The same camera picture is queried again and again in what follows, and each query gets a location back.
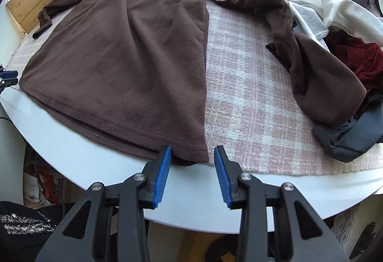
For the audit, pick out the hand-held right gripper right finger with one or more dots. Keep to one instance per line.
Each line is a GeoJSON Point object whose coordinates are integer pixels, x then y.
{"type": "Point", "coordinates": [223, 181]}

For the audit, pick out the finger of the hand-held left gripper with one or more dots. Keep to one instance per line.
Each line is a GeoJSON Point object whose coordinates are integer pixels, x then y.
{"type": "Point", "coordinates": [9, 73]}

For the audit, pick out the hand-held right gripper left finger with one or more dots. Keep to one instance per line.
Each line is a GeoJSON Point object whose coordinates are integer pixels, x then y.
{"type": "Point", "coordinates": [161, 178]}

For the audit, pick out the brown fleece garment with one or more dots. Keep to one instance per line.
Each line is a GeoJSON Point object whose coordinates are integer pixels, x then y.
{"type": "Point", "coordinates": [119, 55]}

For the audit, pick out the pink white plaid blanket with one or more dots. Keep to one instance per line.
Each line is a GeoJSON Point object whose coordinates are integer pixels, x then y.
{"type": "Point", "coordinates": [248, 100]}

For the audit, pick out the red white plastic bags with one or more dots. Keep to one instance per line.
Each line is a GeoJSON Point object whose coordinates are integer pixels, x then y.
{"type": "Point", "coordinates": [42, 181]}

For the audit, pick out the dark grey cloth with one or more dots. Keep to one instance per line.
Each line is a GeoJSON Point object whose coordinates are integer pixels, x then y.
{"type": "Point", "coordinates": [344, 142]}

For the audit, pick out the white lace cloth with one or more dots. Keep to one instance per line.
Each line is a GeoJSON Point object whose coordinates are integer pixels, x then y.
{"type": "Point", "coordinates": [344, 223]}

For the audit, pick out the black tweed garment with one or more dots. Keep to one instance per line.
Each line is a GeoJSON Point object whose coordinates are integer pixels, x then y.
{"type": "Point", "coordinates": [18, 220]}

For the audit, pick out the dark red cloth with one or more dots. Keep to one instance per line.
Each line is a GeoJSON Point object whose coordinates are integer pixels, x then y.
{"type": "Point", "coordinates": [365, 61]}

